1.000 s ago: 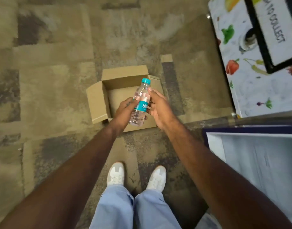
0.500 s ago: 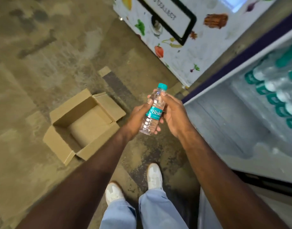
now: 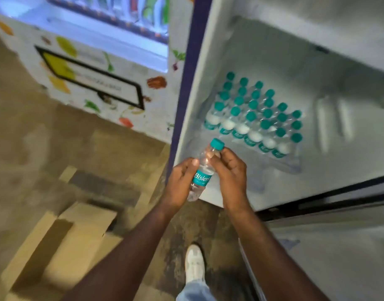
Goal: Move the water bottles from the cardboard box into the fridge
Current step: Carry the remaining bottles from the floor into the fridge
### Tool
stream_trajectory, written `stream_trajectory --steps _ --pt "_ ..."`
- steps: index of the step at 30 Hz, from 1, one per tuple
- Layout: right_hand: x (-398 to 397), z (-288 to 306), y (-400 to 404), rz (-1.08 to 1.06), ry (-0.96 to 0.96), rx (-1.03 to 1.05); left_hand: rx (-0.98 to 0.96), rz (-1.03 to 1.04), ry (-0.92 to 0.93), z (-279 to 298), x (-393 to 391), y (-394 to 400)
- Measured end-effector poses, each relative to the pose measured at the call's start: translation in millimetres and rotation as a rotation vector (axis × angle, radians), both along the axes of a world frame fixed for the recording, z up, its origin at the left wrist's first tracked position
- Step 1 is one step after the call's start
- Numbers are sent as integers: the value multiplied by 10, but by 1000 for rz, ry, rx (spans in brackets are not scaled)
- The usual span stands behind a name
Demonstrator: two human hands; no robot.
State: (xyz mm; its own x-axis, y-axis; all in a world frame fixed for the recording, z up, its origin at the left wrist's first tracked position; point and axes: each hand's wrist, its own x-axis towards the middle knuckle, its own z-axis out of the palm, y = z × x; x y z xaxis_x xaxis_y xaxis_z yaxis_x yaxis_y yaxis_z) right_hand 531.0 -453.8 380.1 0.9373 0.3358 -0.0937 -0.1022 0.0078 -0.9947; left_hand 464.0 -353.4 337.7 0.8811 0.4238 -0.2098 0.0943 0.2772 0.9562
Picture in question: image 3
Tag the person's left hand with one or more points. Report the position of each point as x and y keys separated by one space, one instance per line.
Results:
x=179 y=184

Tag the person's right hand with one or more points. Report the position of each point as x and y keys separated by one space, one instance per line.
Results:
x=232 y=181

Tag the person's right thumb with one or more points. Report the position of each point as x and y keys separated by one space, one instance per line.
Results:
x=218 y=156

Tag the person's left thumb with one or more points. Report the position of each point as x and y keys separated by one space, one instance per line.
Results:
x=192 y=162

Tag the small teal-capped water bottle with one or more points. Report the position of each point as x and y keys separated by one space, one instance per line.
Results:
x=203 y=179

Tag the person's left forearm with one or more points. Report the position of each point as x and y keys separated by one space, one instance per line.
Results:
x=132 y=257

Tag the person's right forearm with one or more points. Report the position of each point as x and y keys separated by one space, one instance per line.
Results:
x=267 y=253

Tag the pack of teal-capped bottles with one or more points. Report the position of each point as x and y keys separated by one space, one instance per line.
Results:
x=253 y=122

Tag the person's white shoe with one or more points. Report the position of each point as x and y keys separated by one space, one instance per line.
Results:
x=195 y=263

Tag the white refrigerator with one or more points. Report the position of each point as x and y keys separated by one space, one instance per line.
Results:
x=320 y=90

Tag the person's light blue jeans leg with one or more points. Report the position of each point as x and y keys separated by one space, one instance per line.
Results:
x=193 y=293

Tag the white fruit-print vending machine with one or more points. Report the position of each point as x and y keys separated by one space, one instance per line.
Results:
x=94 y=75

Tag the brown cardboard box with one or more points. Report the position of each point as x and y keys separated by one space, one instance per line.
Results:
x=66 y=247

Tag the row of colourful vending drinks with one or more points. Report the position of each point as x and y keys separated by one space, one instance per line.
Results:
x=132 y=10

